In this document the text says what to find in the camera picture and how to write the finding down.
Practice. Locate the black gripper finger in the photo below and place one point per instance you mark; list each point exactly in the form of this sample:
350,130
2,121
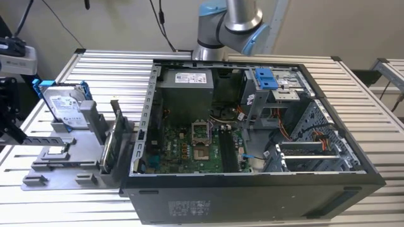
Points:
9,97
18,132

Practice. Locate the RAM stick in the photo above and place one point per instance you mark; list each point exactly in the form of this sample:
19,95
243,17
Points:
45,140

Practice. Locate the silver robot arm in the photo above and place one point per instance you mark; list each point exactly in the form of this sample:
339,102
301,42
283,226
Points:
234,26

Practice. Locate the black chair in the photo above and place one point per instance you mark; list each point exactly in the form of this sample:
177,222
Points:
30,101

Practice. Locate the silver CPU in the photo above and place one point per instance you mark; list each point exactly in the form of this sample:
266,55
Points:
55,151

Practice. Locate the hard disk in blue carrier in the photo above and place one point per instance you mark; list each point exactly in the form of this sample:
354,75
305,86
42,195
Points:
62,106

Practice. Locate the grey parts rack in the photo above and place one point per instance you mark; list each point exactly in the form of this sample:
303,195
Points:
82,142

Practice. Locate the black table corner cap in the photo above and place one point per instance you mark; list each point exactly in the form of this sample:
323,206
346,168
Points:
81,50
337,58

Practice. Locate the green graphics card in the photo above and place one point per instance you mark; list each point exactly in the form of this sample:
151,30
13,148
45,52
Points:
114,146

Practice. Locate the black hanging antenna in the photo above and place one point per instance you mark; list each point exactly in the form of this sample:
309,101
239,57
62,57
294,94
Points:
87,4

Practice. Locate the grey power supply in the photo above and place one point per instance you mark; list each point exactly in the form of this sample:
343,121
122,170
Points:
186,99

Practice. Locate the CPU socket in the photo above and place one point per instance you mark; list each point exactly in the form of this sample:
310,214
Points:
202,153

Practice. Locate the green motherboard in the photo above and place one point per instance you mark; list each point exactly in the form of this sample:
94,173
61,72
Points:
209,163

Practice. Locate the black PC case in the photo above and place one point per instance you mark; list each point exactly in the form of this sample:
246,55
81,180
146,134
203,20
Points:
221,201

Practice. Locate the grey disk bay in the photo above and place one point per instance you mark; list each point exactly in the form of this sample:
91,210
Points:
310,156

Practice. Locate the black box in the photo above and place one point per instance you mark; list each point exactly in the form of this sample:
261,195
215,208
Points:
366,76

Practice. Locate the metal slat side table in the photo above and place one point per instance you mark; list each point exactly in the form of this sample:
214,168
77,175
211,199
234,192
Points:
391,71

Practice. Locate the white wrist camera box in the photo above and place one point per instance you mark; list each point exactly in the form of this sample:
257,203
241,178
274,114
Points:
19,63

